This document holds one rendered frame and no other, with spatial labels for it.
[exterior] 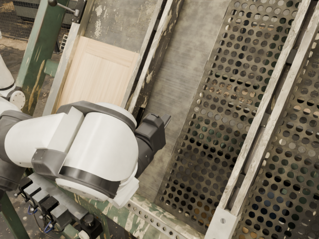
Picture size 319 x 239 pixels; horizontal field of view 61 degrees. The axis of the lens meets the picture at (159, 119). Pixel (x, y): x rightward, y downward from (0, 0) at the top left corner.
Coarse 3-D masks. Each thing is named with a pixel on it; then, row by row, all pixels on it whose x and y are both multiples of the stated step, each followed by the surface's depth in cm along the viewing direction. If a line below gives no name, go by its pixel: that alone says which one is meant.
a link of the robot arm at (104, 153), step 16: (96, 112) 39; (80, 128) 40; (96, 128) 38; (112, 128) 38; (128, 128) 40; (80, 144) 37; (96, 144) 37; (112, 144) 38; (128, 144) 40; (80, 160) 36; (96, 160) 36; (112, 160) 37; (128, 160) 40; (80, 176) 35; (96, 176) 36; (112, 176) 37; (128, 176) 40; (112, 192) 38
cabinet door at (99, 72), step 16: (80, 48) 118; (96, 48) 114; (112, 48) 110; (80, 64) 117; (96, 64) 113; (112, 64) 109; (128, 64) 105; (80, 80) 117; (96, 80) 113; (112, 80) 109; (128, 80) 104; (64, 96) 121; (80, 96) 116; (96, 96) 112; (112, 96) 108
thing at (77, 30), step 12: (84, 12) 116; (72, 24) 119; (84, 24) 119; (72, 36) 118; (72, 48) 118; (60, 60) 121; (72, 60) 120; (60, 72) 120; (60, 84) 120; (48, 96) 122; (60, 96) 122; (48, 108) 122
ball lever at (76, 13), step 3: (48, 0) 109; (51, 0) 109; (54, 0) 110; (48, 3) 110; (51, 3) 110; (54, 3) 110; (57, 3) 112; (51, 6) 111; (54, 6) 111; (60, 6) 113; (63, 6) 113; (69, 9) 114; (72, 9) 115; (75, 9) 116; (75, 12) 115; (78, 12) 116; (75, 15) 116
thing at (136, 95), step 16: (160, 0) 94; (176, 0) 93; (160, 16) 96; (176, 16) 97; (160, 32) 93; (144, 48) 96; (160, 48) 96; (144, 64) 95; (160, 64) 100; (144, 80) 95; (128, 96) 97; (144, 96) 98
